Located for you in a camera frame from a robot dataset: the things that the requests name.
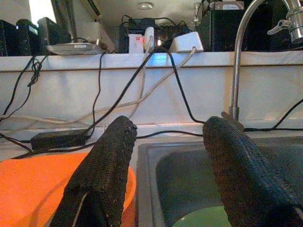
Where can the orange plastic bowl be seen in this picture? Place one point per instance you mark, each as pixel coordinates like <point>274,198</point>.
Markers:
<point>35,189</point>

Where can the black electronics box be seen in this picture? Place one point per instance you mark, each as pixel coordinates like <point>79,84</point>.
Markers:
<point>9,37</point>
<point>139,23</point>
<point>54,33</point>

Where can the round ceiling lamp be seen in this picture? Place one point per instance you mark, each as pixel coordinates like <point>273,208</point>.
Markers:
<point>146,5</point>

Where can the black computer case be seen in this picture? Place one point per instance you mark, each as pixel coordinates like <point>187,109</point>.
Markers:
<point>222,30</point>

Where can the white box red mark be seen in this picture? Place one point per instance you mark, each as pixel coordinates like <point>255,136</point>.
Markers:
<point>136,45</point>

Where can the black power adapter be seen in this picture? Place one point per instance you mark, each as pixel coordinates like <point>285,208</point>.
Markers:
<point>56,139</point>

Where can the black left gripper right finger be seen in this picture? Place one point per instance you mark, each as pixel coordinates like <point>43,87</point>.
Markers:
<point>248,184</point>

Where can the green plate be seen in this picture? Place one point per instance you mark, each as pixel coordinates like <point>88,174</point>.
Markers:
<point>201,218</point>

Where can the silver flat device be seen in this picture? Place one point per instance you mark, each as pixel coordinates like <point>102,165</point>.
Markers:
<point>75,48</point>

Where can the chrome faucet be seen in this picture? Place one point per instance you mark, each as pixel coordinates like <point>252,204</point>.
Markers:
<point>236,71</point>

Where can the white plug adapter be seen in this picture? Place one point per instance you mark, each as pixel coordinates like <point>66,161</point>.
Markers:
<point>149,33</point>

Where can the stainless steel sink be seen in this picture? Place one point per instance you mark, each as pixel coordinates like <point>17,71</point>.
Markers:
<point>184,177</point>

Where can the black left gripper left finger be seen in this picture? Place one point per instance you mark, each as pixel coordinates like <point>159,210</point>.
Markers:
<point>106,170</point>

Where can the silver hard drive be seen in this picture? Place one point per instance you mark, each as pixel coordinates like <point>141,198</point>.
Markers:
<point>228,6</point>

